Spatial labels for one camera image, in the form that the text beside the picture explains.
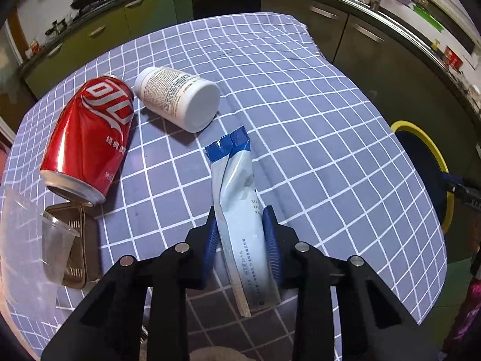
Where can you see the person's purple plaid clothing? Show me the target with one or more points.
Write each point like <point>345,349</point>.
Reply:
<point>466,308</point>

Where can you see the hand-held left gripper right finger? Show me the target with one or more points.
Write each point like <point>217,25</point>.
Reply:
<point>272,248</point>

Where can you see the blue checkered tablecloth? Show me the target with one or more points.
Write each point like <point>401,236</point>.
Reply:
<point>319,158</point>

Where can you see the red soda can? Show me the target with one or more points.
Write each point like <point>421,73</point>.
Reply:
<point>90,139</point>

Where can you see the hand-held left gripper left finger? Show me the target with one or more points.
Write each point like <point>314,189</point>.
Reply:
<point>210,248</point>

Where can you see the white pill bottle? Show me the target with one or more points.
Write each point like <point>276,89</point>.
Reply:
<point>176,94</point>

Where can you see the small dark pot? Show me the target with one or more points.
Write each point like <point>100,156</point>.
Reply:
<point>56,27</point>

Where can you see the clear plastic cup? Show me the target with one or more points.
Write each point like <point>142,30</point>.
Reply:
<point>56,248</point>

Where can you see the brown plastic tray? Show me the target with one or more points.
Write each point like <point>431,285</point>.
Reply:
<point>88,240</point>

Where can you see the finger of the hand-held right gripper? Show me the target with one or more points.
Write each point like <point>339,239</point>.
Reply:
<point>468,193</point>

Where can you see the black yellow-rimmed trash bin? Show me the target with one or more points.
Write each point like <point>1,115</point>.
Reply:
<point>421,165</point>

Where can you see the blue white sachet packet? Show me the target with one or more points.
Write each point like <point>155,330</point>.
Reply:
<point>236,195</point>

